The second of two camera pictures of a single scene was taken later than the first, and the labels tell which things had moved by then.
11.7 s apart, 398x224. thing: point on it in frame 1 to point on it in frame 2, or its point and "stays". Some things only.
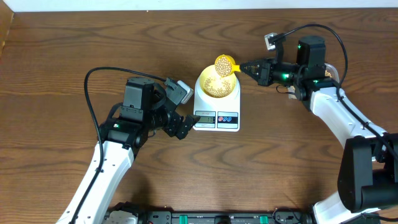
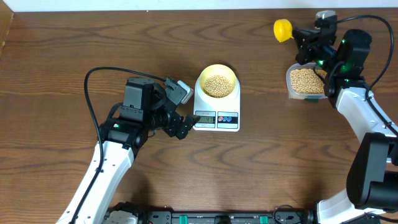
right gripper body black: x=282 y=73 to x=323 y=55
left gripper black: x=173 y=129 stays
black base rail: x=155 y=217 stays
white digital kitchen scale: x=217 y=114 stays
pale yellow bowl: x=215 y=86 stays
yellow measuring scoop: x=225 y=65 to x=283 y=30
